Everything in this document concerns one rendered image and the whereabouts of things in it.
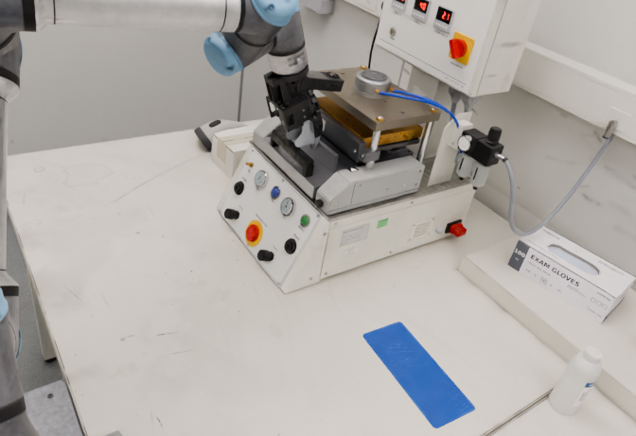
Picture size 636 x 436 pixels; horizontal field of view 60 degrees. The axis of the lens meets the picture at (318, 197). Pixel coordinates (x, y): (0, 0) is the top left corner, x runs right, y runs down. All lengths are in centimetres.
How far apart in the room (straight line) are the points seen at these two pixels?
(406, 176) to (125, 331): 64
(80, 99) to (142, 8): 180
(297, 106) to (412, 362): 54
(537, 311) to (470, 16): 63
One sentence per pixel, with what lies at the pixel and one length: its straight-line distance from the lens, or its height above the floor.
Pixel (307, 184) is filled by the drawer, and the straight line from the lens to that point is 113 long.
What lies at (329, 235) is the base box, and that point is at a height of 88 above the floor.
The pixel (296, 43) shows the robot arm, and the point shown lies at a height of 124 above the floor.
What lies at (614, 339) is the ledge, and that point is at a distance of 131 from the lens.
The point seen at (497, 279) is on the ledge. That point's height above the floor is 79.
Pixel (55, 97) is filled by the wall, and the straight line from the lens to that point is 255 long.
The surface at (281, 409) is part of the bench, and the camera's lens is 99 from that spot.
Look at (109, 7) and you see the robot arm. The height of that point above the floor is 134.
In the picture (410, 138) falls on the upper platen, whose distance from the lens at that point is 124.
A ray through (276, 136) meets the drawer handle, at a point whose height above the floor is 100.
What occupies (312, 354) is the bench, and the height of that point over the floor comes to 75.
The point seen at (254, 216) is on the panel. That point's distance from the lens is 127.
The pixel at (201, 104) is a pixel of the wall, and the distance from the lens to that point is 277.
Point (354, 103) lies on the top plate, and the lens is 116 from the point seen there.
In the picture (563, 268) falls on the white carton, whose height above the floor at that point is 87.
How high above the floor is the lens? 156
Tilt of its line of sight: 33 degrees down
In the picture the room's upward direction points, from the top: 10 degrees clockwise
